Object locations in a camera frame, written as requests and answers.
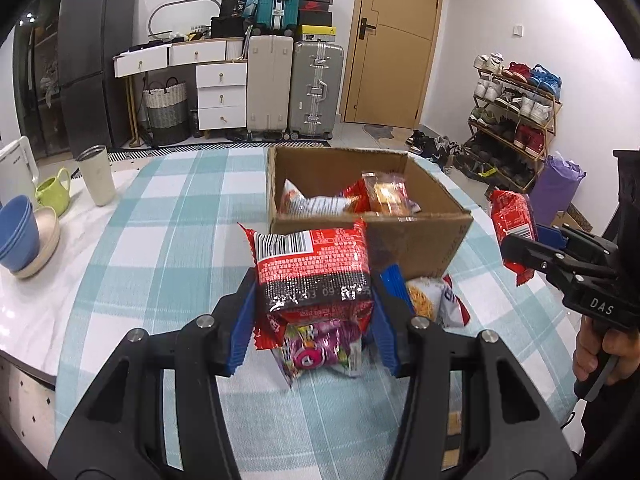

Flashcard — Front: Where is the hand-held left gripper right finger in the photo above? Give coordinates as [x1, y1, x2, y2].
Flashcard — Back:
[370, 272, 573, 480]

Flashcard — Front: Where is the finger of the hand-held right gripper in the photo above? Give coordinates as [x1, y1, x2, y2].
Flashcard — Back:
[537, 224, 618, 261]
[501, 232, 588, 288]

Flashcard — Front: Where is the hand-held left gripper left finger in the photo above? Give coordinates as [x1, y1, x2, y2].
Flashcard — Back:
[47, 266, 258, 480]

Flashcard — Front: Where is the blue snack packet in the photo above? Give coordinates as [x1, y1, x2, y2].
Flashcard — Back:
[380, 264, 416, 311]

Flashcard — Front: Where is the red noodle packet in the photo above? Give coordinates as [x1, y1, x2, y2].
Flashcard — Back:
[487, 189, 540, 287]
[237, 217, 376, 351]

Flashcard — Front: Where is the white crisps packet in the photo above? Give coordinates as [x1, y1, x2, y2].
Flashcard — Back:
[405, 275, 472, 330]

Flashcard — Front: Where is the purple sweet potato packet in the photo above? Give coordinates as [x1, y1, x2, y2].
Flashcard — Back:
[272, 320, 363, 386]

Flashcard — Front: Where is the orange bread packet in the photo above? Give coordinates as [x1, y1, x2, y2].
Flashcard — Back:
[361, 172, 422, 216]

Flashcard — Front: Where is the red sausage packet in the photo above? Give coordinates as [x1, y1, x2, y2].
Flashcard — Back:
[342, 180, 371, 213]

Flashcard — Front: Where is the white red snack bag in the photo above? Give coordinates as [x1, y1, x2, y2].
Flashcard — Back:
[279, 178, 353, 217]

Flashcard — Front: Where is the person's right forearm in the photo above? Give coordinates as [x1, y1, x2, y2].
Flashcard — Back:
[580, 380, 640, 461]

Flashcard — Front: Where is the person's right hand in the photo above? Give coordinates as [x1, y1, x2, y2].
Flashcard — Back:
[572, 312, 640, 386]

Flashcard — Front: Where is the small cardboard box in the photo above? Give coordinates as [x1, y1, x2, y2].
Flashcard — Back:
[550, 202, 596, 233]

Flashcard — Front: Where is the purple bag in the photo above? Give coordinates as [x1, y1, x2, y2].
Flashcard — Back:
[529, 155, 587, 228]

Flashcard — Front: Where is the striped floor mat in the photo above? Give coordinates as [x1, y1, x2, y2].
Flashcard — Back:
[117, 141, 331, 153]

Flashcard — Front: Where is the beige tumbler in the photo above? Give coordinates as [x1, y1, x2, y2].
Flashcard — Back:
[75, 145, 117, 207]

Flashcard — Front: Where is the beige bowl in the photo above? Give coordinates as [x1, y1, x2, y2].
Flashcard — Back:
[10, 206, 61, 279]

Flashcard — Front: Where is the blue bowl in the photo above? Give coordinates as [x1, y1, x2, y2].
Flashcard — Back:
[0, 195, 38, 256]
[0, 240, 41, 273]

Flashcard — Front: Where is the woven basket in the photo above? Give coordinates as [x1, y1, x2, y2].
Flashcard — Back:
[144, 76, 191, 146]

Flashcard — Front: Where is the green pitcher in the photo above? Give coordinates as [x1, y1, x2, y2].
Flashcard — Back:
[35, 167, 72, 217]

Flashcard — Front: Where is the silver suitcase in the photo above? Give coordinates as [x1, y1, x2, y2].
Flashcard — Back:
[287, 41, 346, 141]

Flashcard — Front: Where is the beige suitcase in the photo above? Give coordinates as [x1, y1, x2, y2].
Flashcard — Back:
[246, 35, 295, 141]

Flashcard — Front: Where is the wooden door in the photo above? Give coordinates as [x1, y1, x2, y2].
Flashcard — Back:
[342, 0, 446, 130]

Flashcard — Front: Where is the white drawer desk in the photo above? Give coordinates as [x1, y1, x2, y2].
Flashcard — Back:
[112, 39, 249, 138]

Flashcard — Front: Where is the white kettle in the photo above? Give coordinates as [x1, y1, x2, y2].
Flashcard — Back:
[0, 136, 40, 206]

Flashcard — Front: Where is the yellow black shoe box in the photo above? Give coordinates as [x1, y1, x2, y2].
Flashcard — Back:
[297, 25, 335, 43]

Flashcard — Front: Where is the black storage box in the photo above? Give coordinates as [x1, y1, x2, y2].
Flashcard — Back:
[210, 16, 246, 39]

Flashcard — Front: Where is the dark grey fridge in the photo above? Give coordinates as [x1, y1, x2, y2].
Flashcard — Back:
[57, 0, 138, 148]

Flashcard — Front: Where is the dark glass cabinet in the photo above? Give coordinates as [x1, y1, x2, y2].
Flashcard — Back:
[12, 0, 68, 156]

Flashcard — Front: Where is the arched mirror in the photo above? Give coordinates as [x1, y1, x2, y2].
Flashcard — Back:
[148, 0, 223, 43]

